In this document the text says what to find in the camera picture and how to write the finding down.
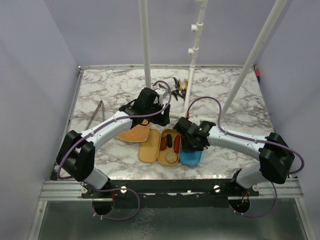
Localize red sausage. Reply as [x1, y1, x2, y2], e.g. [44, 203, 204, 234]
[173, 135, 181, 154]

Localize blue lunch box lid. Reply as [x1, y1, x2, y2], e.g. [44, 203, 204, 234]
[179, 151, 202, 162]

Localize black sea cucumber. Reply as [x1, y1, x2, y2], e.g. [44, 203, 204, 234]
[166, 134, 173, 148]

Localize woven bamboo basket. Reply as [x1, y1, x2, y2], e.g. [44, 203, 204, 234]
[116, 119, 150, 143]

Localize white steamed bun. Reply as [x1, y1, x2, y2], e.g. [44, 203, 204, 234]
[165, 152, 178, 165]

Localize brown sausage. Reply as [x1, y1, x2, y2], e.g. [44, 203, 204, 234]
[159, 136, 168, 151]

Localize beige lunch box base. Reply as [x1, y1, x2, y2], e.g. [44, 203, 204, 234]
[157, 128, 181, 167]

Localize metal food tongs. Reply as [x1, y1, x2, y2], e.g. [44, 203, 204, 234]
[84, 100, 106, 131]

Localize beige lunch box lid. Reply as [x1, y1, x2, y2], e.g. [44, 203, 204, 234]
[138, 129, 161, 164]

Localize blue lunch box base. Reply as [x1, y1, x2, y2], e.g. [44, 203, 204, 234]
[180, 160, 200, 168]

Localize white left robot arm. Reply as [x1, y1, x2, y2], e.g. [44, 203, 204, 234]
[56, 87, 171, 198]

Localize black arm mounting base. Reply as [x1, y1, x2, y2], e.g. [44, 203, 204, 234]
[81, 178, 259, 210]

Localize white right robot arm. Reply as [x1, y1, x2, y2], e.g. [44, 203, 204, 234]
[173, 117, 295, 196]

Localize black pruning shears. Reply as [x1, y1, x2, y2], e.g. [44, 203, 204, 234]
[172, 77, 186, 101]

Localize red clamp at table corner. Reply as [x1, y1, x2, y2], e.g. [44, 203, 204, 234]
[254, 68, 260, 82]

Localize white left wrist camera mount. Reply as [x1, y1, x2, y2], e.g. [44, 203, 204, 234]
[153, 87, 169, 105]

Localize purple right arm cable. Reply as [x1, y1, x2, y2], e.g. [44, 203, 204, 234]
[186, 96, 306, 218]

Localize yellow handled pliers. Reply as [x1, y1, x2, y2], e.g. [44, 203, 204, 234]
[178, 78, 188, 101]

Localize aluminium table frame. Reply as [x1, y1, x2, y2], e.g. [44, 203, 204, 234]
[31, 66, 316, 240]

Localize white PVC pipe frame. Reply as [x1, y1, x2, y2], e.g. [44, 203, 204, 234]
[136, 0, 291, 125]

